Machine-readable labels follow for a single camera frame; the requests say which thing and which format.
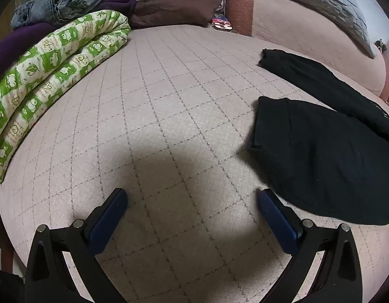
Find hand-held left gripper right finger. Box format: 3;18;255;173
257;188;361;303

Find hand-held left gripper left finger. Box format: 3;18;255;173
25;188;128;303

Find black pants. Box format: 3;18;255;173
247;49;389;226

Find pink quilted sofa seat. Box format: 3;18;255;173
0;25;389;303

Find green printed blanket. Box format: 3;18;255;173
0;10;132;185

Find purple cloth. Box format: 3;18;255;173
0;0;136;83

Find pink and red bolster cushion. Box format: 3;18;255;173
226;0;386;97

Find red and blue packet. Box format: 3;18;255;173
210;17;233;32

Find brown cloth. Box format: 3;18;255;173
129;0;226;29

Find grey denim garment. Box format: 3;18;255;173
10;0;114;29

